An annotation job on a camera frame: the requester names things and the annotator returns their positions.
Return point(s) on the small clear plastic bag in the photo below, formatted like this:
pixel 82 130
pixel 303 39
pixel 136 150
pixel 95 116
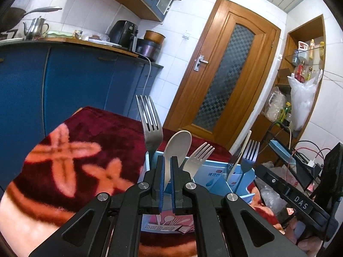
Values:
pixel 273 104

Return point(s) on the blue patterned box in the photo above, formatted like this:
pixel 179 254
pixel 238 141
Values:
pixel 281 151

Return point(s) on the white charger plug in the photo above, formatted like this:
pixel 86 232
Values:
pixel 312 163

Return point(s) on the green bottle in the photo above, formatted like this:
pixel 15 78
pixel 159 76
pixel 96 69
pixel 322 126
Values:
pixel 286 109

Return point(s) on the steel fork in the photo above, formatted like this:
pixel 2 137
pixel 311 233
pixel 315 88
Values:
pixel 249 158
pixel 151 136
pixel 234 160

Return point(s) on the green dish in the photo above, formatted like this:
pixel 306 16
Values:
pixel 59 34

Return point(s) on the white card packet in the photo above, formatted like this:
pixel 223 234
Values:
pixel 213 178
pixel 235 178

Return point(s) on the white plastic spoon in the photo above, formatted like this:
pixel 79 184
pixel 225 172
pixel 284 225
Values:
pixel 178 147

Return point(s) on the wooden wall niche shelf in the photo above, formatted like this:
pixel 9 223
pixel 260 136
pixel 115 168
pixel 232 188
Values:
pixel 293 33

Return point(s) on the white chopstick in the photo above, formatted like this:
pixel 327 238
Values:
pixel 247 139

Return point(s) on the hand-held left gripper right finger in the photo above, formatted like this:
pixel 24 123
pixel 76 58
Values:
pixel 175 187

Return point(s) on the black wok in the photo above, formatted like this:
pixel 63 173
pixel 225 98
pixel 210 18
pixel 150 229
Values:
pixel 10 18

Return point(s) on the blue lower kitchen cabinets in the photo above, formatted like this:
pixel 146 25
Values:
pixel 80 80

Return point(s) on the dark rice cooker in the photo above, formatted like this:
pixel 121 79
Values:
pixel 147 49

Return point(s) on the steel kettle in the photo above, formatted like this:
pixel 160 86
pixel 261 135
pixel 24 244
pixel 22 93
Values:
pixel 36 28

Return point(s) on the gas stove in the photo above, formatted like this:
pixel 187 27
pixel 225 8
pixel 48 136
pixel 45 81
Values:
pixel 8 36

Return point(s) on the red and peach printed blanket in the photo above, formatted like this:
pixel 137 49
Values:
pixel 67 166

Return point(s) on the cream fork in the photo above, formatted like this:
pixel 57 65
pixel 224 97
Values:
pixel 197 160

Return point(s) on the light blue utensil box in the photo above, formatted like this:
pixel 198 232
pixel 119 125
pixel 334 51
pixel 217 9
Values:
pixel 219 166

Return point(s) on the white plastic bag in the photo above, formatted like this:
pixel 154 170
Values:
pixel 302 99

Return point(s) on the wooden door with glass panel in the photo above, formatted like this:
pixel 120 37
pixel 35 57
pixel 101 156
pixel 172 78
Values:
pixel 187 99

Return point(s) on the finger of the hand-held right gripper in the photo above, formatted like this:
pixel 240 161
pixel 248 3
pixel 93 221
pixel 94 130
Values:
pixel 272 180

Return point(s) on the black air fryer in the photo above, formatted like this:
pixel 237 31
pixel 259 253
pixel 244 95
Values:
pixel 123 33

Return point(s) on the white light switch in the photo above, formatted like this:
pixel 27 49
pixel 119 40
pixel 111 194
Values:
pixel 186 35

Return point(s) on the row of assorted bottles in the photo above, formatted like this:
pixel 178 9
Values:
pixel 305 59

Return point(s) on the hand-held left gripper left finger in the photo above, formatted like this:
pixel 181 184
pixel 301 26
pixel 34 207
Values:
pixel 160 187

